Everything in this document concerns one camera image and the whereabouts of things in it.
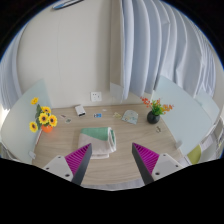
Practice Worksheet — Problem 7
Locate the beige towel with green trim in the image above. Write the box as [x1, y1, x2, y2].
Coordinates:
[77, 126, 118, 160]

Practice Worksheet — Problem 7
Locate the orange and green artificial plant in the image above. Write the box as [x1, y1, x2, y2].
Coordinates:
[139, 96, 175, 117]

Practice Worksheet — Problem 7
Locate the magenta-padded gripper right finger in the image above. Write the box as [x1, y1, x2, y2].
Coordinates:
[131, 142, 185, 185]

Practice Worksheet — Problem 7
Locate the grey-green picture card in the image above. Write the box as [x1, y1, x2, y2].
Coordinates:
[121, 109, 140, 125]

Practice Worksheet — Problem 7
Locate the frosted desk divider panel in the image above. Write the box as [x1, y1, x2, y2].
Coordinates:
[152, 75, 215, 158]
[0, 78, 53, 165]

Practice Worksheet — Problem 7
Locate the pale blue-white curtain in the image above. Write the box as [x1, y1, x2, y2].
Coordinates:
[120, 0, 218, 102]

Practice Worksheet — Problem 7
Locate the yellow sunflower bouquet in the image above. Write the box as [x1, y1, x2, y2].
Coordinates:
[28, 97, 59, 134]

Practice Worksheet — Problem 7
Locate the black round vase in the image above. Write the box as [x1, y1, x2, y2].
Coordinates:
[146, 110, 162, 125]

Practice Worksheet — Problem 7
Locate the small frosted divider panel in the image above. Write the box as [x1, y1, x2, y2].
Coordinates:
[109, 82, 130, 102]

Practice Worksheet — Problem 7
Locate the white rectangular power bank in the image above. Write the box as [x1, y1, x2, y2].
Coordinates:
[74, 104, 87, 117]

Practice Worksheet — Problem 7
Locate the orange round vase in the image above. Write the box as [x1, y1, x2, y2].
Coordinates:
[41, 124, 54, 134]

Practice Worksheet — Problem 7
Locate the white wall socket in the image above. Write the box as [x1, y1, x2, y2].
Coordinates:
[90, 91, 103, 103]

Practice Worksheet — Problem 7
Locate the yellow-green chair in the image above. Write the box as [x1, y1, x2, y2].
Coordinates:
[186, 143, 203, 166]

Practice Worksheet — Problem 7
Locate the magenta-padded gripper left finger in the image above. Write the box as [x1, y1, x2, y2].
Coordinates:
[42, 142, 93, 186]

